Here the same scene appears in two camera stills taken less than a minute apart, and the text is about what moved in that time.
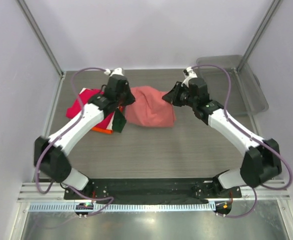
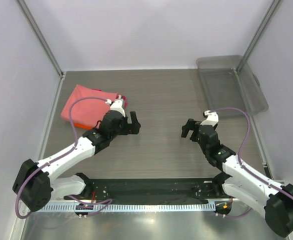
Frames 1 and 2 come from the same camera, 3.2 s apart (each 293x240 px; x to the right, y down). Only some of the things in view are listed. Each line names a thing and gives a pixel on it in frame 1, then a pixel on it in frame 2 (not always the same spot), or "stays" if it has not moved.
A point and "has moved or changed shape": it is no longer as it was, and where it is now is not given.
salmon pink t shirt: (150, 109) → (87, 112)
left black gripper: (130, 99) → (135, 125)
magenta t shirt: (84, 98) has moved or changed shape
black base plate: (152, 190) stays
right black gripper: (172, 96) → (190, 125)
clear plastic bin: (247, 95) stays
